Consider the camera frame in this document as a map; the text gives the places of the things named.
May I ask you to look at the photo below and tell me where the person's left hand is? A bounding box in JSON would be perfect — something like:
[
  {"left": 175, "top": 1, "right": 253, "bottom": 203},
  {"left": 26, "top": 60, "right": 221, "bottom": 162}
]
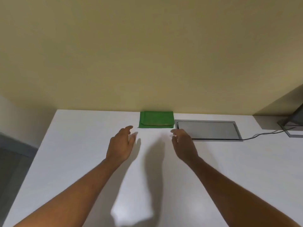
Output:
[{"left": 106, "top": 126, "right": 136, "bottom": 162}]

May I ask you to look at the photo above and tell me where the person's right hand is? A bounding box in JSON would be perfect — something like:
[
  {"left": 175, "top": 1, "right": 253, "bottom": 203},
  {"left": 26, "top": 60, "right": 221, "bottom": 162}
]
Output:
[{"left": 170, "top": 129, "right": 199, "bottom": 163}]

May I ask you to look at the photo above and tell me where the person's right forearm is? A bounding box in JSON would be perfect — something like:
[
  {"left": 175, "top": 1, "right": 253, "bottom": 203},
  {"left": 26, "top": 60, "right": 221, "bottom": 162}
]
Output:
[{"left": 186, "top": 156, "right": 301, "bottom": 227}]

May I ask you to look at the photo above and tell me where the person's left forearm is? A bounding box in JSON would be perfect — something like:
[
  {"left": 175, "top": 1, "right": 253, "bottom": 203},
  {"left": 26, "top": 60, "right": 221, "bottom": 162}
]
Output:
[{"left": 13, "top": 156, "right": 127, "bottom": 227}]

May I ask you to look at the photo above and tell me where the folded green cloth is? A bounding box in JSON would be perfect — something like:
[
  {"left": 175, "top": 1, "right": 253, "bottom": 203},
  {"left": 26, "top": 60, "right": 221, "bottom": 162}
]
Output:
[{"left": 138, "top": 111, "right": 175, "bottom": 129}]

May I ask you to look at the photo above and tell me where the grey monitor stand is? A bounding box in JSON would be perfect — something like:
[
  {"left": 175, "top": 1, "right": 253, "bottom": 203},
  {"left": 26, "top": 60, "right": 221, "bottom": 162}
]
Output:
[{"left": 277, "top": 104, "right": 303, "bottom": 138}]

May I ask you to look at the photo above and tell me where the grey desk cable hatch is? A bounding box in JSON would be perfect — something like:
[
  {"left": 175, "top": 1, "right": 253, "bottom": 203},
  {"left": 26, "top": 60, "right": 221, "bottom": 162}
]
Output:
[{"left": 174, "top": 120, "right": 243, "bottom": 141}]

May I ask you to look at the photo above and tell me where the black cable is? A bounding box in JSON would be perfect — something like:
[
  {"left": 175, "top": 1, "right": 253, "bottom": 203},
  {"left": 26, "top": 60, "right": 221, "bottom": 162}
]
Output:
[{"left": 241, "top": 127, "right": 296, "bottom": 141}]

